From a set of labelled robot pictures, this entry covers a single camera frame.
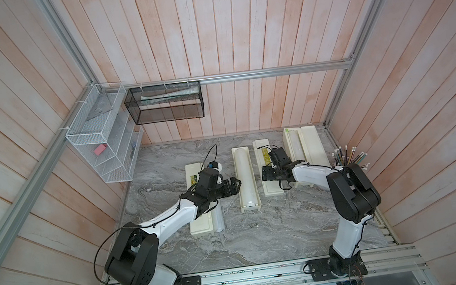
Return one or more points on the plastic wrap roll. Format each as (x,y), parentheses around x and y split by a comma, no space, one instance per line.
(248,191)
(218,221)
(295,145)

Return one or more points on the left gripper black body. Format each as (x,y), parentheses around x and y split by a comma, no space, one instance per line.
(213,194)

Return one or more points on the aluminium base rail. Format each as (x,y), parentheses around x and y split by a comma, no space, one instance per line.
(375,262)

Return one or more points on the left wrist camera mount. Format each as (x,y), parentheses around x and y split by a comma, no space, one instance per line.
(215,165)

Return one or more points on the pencil holder with pencils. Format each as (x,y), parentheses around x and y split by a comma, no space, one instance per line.
(344,156)

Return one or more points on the black wire mesh basket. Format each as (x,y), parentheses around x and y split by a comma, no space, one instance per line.
(165,103)

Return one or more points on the pink eraser block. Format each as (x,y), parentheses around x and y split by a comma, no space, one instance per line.
(100,149)

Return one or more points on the white wire mesh shelf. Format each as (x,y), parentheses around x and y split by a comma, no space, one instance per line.
(101,117)

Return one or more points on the cream dispenser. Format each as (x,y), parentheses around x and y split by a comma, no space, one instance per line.
(260,159)
(205,223)
(311,143)

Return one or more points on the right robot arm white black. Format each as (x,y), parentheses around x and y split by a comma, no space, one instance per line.
(355,199)

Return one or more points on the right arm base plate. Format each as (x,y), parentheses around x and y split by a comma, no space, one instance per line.
(334,268)

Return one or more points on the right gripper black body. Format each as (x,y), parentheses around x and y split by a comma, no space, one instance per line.
(279,170)

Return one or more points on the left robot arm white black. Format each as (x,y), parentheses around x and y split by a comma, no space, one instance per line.
(133,258)

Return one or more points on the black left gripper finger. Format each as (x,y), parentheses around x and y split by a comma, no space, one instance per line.
(232,182)
(228,192)

